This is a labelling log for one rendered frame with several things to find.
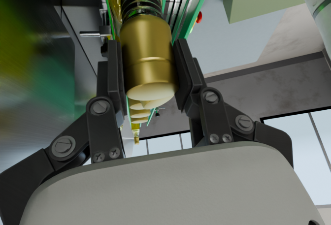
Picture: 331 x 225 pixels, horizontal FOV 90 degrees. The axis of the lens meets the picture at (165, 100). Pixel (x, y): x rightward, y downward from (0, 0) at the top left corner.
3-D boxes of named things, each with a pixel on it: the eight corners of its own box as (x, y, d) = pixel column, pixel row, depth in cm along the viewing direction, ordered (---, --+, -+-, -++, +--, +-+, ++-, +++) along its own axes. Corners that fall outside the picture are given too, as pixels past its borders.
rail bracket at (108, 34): (77, -3, 36) (77, 50, 33) (109, -2, 38) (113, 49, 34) (82, 12, 40) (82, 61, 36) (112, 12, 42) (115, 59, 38)
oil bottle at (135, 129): (129, 104, 119) (132, 144, 111) (137, 103, 120) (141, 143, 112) (129, 106, 124) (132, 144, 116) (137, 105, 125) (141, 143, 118)
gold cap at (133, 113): (142, 85, 26) (146, 112, 25) (151, 91, 30) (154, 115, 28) (123, 90, 27) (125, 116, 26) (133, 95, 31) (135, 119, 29)
